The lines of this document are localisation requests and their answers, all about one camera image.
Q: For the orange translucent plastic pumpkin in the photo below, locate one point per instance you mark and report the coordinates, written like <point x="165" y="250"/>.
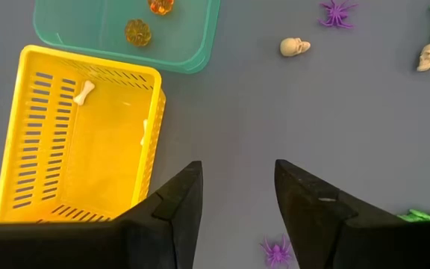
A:
<point x="137" y="32"/>
<point x="161" y="5"/>

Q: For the green plastic Halloween figure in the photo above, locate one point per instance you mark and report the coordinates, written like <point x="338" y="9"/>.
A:
<point x="424" y="216"/>

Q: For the teal translucent plastic bin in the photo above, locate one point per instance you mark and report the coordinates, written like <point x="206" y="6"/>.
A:
<point x="99" y="26"/>

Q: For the yellow slotted plastic basket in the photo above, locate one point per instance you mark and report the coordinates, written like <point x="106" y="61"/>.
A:
<point x="99" y="157"/>

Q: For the purple plastic spider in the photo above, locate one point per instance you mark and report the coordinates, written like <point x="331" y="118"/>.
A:
<point x="336" y="14"/>
<point x="274" y="254"/>

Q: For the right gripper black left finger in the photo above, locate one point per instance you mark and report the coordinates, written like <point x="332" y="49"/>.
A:
<point x="174" y="224"/>

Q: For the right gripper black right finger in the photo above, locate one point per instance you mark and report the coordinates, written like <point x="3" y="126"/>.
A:
<point x="312" y="224"/>

